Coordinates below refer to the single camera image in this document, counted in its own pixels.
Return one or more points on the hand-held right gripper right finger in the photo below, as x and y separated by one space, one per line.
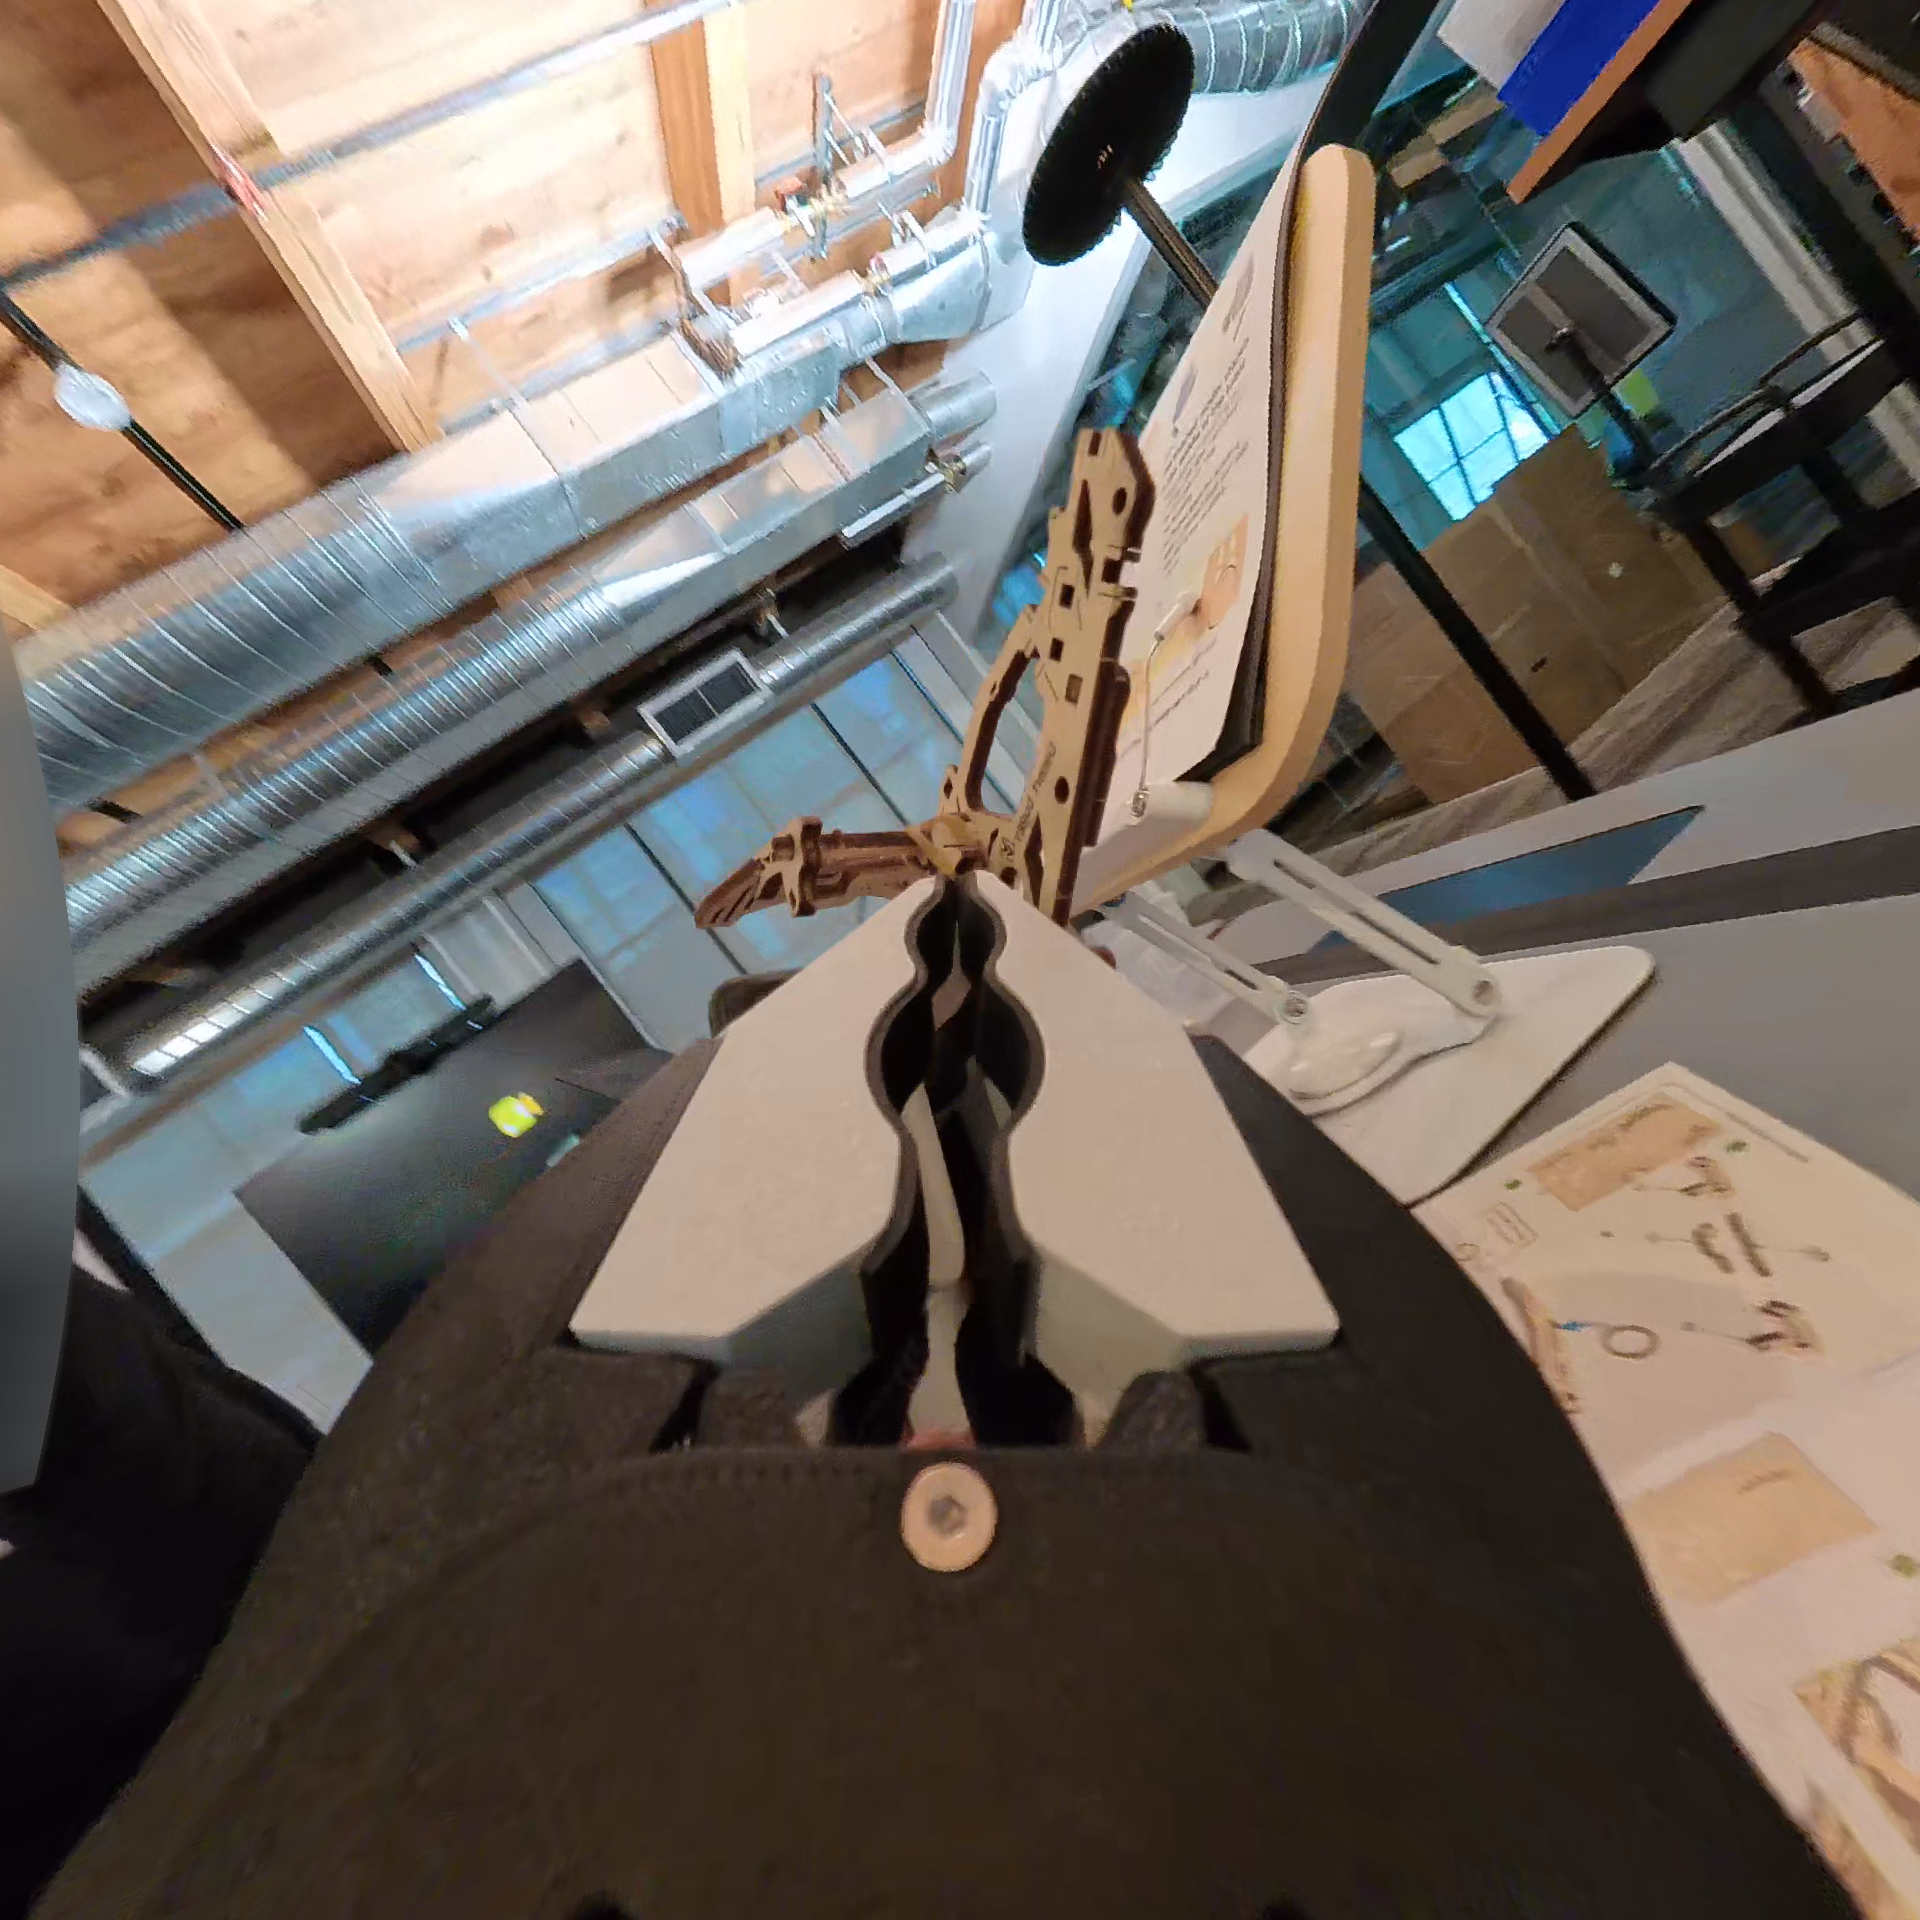
1157 1189

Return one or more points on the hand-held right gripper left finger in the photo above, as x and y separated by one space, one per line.
745 1189

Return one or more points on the black display screen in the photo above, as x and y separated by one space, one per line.
416 1203

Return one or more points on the white vent grille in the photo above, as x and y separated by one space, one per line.
707 707

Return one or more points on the blue desk mat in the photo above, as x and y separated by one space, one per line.
1575 867

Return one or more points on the instruction booklet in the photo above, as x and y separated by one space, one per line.
1722 1357

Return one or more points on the brown cardboard box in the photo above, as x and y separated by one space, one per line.
1545 599

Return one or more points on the white instruction sheet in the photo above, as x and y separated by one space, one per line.
1200 475

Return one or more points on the grey monitor on pole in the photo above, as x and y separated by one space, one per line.
1581 318

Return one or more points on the black rolling cart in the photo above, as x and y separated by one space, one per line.
1844 399

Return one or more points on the silver round air duct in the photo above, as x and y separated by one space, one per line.
494 735

